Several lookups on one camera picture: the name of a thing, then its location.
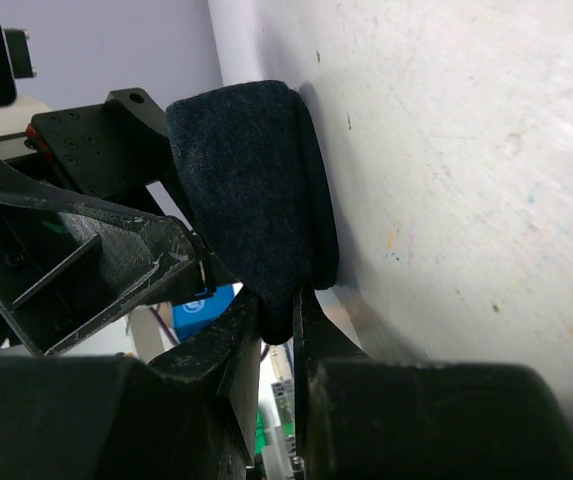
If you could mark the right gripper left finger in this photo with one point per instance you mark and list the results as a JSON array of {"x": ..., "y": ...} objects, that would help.
[{"x": 188, "y": 414}]

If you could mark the navy snowman sock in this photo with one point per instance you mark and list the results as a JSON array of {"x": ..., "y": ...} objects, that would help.
[{"x": 249, "y": 160}]

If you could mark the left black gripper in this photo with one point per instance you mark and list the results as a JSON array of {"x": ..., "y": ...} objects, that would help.
[{"x": 71, "y": 264}]

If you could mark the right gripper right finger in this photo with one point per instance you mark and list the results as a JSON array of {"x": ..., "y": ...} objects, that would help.
[{"x": 360, "y": 418}]

